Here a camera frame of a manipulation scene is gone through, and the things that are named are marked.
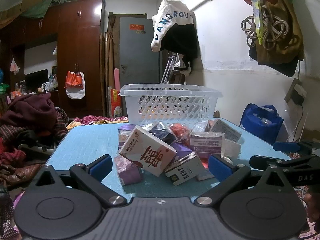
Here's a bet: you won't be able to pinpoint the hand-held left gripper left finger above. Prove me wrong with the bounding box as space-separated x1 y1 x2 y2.
27 154 127 208

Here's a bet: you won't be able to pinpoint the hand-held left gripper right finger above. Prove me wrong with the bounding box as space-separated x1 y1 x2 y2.
195 155 295 207

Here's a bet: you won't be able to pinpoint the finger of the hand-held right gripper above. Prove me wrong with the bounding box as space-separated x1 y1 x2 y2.
249 154 320 172
273 140 320 155

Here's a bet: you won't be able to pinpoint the purple white box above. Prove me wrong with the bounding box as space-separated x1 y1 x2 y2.
189 131 225 157

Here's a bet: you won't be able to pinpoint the dark blue plastic packet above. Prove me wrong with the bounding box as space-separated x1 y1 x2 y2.
147 122 176 145

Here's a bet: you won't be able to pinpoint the white plastic basket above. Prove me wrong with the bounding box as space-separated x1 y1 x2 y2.
119 84 223 127

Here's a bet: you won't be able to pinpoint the small white box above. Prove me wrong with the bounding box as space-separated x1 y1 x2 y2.
196 167 215 181

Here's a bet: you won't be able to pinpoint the plain white box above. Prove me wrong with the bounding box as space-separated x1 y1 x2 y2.
222 139 242 158

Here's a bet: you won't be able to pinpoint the small purple box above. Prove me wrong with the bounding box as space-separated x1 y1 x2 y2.
114 155 144 186

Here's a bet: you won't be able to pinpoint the blue shopping bag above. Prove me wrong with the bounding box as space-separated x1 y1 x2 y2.
239 103 284 145

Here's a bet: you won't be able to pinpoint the white cigarette box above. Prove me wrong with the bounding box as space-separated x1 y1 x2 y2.
164 152 205 186

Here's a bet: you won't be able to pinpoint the grey label box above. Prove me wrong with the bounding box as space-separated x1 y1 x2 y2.
209 119 242 143

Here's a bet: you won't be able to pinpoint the floral blanket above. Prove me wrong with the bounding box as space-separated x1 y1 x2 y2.
66 115 129 130

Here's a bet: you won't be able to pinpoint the white box with red characters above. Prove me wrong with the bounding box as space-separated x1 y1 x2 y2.
119 125 177 177

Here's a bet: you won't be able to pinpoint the red plastic packet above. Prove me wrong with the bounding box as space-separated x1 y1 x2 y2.
168 123 192 143

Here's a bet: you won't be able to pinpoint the red yellow sack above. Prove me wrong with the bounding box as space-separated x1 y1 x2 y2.
109 88 122 118

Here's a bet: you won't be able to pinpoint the black hanging bag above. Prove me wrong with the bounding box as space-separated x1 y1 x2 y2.
249 46 300 78

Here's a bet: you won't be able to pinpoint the pile of clothes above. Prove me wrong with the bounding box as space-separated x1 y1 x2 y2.
0 107 68 188

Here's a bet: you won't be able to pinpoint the maroon garment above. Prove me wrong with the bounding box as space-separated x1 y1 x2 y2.
6 93 58 132

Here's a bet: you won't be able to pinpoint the orange white plastic bag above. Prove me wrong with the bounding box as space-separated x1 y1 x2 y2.
64 70 86 99

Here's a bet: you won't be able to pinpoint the olive brown bag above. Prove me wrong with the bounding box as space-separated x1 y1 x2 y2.
249 0 305 67

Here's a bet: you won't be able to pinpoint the black television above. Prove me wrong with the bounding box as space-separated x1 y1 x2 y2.
25 69 49 92

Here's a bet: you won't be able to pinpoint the metal folding stand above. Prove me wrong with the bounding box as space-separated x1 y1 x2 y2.
160 54 175 84

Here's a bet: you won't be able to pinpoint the wooden planks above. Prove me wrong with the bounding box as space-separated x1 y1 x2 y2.
104 12 120 118

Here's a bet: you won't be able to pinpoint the grey door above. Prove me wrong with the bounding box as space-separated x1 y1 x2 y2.
119 17 160 85

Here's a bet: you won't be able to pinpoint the brown wooden wardrobe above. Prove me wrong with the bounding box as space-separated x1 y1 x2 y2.
0 0 105 118

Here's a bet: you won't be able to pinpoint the pink white plastic bag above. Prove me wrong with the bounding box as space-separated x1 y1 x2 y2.
10 56 20 75

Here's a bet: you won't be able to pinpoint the black garment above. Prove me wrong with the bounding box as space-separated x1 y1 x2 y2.
160 23 200 76

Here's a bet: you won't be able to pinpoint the yellow green strip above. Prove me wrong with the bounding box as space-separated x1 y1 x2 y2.
247 0 266 46

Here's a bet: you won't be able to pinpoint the white hoodie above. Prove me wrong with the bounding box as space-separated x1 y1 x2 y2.
150 0 196 53

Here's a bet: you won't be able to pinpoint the green cloth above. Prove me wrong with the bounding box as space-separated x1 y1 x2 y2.
21 0 83 18

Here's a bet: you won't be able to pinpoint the black cable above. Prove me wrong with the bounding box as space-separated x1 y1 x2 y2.
299 104 305 142

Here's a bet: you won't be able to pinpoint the wall socket with charger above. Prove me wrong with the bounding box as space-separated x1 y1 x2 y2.
284 78 307 105

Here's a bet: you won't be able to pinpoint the coiled rope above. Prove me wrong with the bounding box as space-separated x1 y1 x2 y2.
241 14 288 51

